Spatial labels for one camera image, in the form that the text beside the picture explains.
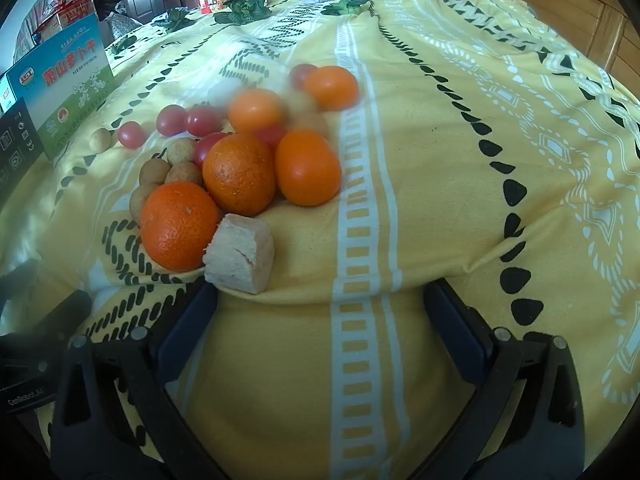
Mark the black carton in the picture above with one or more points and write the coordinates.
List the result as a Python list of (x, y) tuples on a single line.
[(15, 150)]

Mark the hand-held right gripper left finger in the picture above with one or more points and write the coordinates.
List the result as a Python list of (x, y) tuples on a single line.
[(187, 330)]

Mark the smooth orange mandarin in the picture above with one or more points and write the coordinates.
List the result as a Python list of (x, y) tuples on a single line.
[(255, 110), (331, 87), (306, 167)]

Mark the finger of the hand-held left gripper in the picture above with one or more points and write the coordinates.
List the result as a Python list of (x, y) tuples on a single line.
[(60, 310)]

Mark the yellow printed blanket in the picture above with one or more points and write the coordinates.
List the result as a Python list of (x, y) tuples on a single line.
[(450, 210)]

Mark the large dimpled orange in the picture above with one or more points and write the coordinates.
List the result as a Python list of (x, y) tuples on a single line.
[(239, 175), (177, 227)]

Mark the cluster of brown longans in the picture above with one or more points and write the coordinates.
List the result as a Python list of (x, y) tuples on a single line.
[(181, 151)]

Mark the blue and green carton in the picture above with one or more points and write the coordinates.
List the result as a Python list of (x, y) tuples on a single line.
[(65, 85)]

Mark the cluster of cherry tomatoes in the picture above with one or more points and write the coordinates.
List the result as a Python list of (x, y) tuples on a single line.
[(171, 120)]

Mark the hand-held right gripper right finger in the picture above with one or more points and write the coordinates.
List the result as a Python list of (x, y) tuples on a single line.
[(452, 320)]

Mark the red printed cardboard box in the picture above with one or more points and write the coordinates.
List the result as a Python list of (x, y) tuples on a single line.
[(65, 20)]

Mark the wooden wardrobe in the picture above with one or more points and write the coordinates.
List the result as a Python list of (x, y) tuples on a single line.
[(575, 15)]

